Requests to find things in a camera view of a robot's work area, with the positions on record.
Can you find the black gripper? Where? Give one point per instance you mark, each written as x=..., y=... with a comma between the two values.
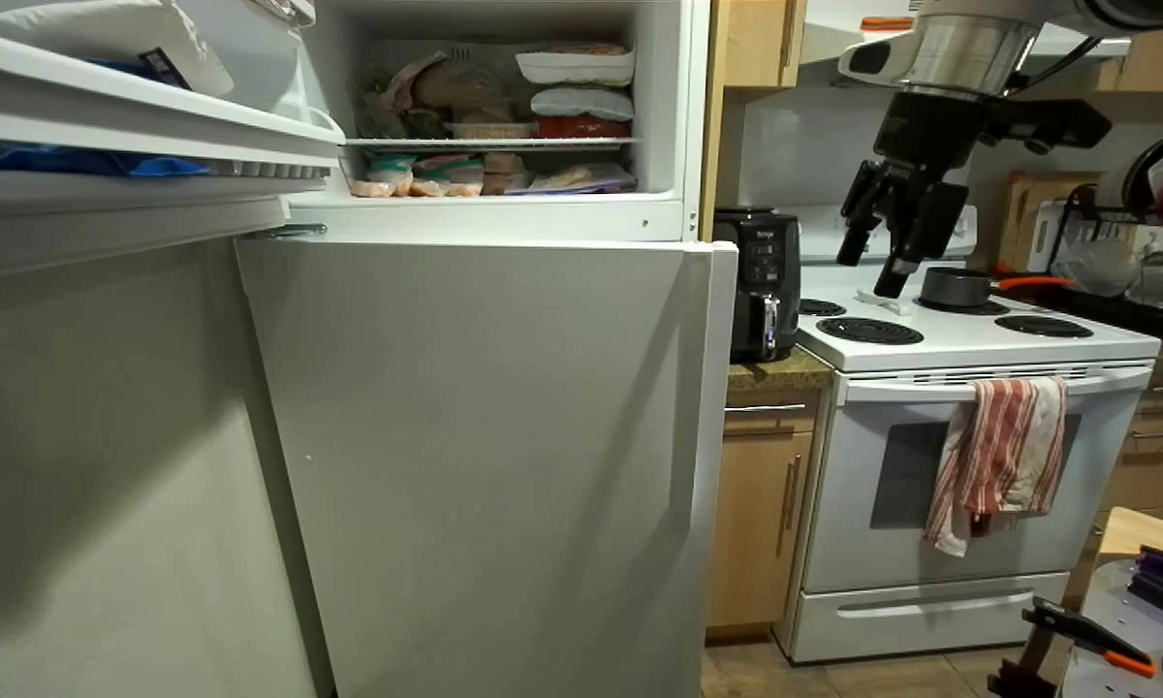
x=930, y=138

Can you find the white fridge door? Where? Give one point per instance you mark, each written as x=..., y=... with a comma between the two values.
x=477, y=468

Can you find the white freezer door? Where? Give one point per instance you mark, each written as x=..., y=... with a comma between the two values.
x=90, y=214

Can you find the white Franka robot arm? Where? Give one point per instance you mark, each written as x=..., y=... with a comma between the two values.
x=956, y=50

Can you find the white fridge cabinet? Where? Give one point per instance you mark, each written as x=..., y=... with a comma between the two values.
x=664, y=103

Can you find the black coffee maker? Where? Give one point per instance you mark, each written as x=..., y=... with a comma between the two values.
x=768, y=285

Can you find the speckled kitchen countertop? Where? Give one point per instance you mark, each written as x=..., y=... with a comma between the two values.
x=780, y=378

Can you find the red white striped towel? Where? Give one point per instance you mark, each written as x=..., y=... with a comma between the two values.
x=1001, y=451

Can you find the white electric stove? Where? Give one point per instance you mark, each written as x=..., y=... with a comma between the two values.
x=943, y=515

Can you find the grey frozen package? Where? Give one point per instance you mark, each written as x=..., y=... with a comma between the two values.
x=581, y=178

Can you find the wooden base cabinet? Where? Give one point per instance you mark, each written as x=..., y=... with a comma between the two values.
x=762, y=515

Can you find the red frozen package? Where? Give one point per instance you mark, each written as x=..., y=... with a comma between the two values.
x=581, y=125

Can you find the white flat frozen package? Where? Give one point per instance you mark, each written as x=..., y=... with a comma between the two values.
x=575, y=67
x=581, y=103

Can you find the light wooden board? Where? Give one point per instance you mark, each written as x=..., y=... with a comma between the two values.
x=1144, y=527

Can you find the green labelled frozen pack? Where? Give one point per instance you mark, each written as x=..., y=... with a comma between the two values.
x=450, y=174

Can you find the black orange clamp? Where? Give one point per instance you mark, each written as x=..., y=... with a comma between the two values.
x=1085, y=633

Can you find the brown frozen food bag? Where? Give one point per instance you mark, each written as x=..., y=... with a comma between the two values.
x=459, y=90

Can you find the pink frozen meat pack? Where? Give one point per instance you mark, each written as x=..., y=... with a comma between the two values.
x=384, y=178

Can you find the white plastic bag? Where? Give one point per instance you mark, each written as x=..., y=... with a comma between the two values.
x=103, y=33

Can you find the blue package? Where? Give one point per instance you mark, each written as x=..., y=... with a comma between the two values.
x=77, y=159

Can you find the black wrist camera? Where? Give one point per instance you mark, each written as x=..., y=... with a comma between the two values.
x=1058, y=122

